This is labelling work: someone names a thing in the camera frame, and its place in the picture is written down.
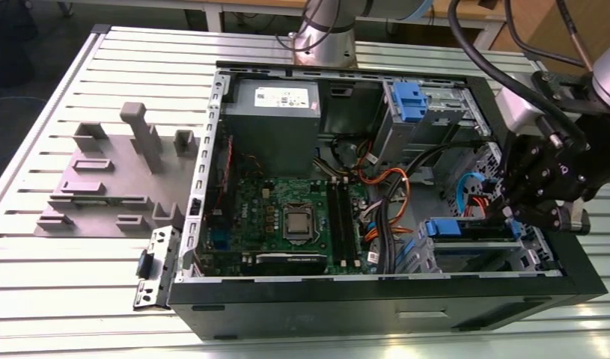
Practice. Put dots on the grey power supply unit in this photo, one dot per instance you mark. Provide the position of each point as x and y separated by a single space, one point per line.
270 138

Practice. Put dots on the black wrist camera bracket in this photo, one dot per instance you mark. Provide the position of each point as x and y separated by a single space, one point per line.
560 84

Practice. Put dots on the black office chair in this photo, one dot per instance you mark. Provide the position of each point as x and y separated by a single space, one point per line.
4 45

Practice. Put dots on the green motherboard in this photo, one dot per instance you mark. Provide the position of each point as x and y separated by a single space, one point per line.
254 194

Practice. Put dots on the grey parts rack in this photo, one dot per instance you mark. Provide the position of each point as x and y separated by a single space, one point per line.
115 187

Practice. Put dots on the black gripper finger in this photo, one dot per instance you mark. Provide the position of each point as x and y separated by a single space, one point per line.
540 215
517 172

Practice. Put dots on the blue drive latch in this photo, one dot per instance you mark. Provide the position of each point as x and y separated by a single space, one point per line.
406 97

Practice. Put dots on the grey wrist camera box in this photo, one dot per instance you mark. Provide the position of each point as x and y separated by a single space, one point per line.
521 112

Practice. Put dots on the black PC case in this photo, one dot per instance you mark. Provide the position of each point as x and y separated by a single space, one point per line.
334 310

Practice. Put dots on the black RAM slot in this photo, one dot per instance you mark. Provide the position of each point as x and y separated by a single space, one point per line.
349 220
334 220

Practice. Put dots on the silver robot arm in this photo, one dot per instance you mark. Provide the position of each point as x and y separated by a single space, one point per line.
330 41

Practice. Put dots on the wooden desk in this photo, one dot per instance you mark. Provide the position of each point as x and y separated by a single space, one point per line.
434 13

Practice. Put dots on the silver CPU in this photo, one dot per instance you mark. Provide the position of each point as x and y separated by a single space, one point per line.
298 223

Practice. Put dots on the green RAM stick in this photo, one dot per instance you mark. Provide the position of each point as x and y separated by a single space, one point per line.
98 203

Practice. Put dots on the silver expansion slot bracket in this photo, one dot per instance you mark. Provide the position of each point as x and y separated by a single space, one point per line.
160 239

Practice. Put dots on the black graphics card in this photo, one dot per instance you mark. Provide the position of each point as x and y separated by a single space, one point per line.
290 263

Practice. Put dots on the grey metal drive cage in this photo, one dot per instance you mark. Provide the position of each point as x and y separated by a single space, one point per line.
399 138

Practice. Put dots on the hard disk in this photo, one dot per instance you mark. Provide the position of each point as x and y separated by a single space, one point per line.
445 227

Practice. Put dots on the grey metal disk bay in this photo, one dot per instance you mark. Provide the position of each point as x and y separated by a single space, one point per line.
477 245

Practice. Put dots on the black CPU socket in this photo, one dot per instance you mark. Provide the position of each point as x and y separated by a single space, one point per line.
299 205

